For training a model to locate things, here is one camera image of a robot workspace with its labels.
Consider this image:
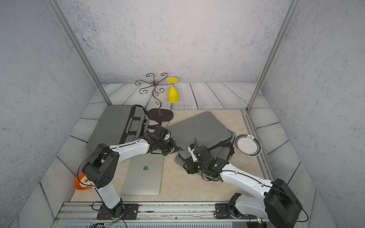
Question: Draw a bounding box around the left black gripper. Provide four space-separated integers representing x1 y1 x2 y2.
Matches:
158 137 182 156

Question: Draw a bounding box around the silver apple laptop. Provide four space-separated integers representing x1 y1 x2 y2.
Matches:
121 154 164 196

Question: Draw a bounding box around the grey zippered laptop bag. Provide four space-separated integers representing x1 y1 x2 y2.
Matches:
88 105 149 150

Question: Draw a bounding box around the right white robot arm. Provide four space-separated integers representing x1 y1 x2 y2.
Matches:
179 144 303 228

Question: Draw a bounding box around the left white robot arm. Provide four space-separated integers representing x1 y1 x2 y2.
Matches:
82 126 179 210

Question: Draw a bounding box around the white plate green red rim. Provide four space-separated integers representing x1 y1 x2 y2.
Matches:
234 134 262 157

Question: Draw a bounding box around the yellow plastic goblet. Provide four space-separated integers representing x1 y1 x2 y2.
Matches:
166 77 179 104

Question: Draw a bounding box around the white donut in bowl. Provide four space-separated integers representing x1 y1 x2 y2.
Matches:
81 176 90 185

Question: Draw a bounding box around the orange bowl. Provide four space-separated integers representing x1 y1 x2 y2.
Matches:
74 173 93 191

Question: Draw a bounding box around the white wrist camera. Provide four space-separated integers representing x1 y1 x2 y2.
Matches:
188 145 197 162

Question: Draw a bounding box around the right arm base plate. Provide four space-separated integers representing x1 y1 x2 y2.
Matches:
213 203 256 219

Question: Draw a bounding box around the copper wire jewelry stand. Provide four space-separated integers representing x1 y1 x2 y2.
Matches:
135 73 174 124

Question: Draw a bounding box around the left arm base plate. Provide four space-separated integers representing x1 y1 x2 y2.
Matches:
97 203 139 220

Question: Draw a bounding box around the left aluminium frame post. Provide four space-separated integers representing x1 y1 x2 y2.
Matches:
47 0 112 106

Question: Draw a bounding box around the aluminium frame post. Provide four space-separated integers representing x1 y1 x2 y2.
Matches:
47 0 112 106
246 0 300 113

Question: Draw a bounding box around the front aluminium rail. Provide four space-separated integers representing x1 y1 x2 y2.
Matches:
52 202 274 228

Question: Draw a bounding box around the right aluminium frame post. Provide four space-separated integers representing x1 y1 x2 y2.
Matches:
246 0 300 113

